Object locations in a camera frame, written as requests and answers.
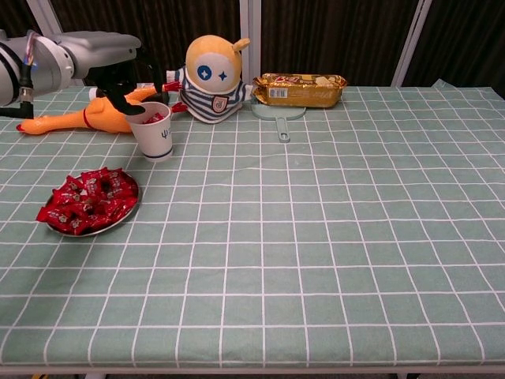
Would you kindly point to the white paper cup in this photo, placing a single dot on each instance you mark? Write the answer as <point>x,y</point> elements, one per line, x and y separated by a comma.
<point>154,138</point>

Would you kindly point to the dark bottle white cap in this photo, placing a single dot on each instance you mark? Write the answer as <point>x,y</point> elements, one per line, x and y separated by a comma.
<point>93,94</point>

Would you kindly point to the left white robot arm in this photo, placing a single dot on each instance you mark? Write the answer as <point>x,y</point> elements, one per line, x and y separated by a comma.
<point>43,67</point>

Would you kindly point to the red candy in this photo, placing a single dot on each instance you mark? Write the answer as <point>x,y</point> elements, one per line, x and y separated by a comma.
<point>155,117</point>
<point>117,180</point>
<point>51,215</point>
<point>71,190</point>
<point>94,180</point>
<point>79,226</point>
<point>124,206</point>

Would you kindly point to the gold biscuit package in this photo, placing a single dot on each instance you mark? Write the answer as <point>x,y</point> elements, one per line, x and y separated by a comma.
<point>300,96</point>

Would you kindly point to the green checked tablecloth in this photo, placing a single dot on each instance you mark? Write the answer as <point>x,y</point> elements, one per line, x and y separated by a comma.
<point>315,237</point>

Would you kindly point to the orange rubber chicken toy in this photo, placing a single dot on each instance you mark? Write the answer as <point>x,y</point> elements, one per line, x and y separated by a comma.
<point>106,116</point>

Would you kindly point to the yellow plush doll striped shirt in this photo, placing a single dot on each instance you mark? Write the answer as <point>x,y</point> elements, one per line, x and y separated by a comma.
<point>213,59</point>

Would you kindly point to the light green hand mirror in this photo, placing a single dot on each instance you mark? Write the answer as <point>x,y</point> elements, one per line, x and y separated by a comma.
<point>283,130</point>

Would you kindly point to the left black grey robot hand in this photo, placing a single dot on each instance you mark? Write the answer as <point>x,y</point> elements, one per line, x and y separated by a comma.
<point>102,51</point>

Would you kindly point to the round metal plate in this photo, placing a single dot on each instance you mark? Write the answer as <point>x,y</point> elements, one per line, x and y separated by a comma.
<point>114,227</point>

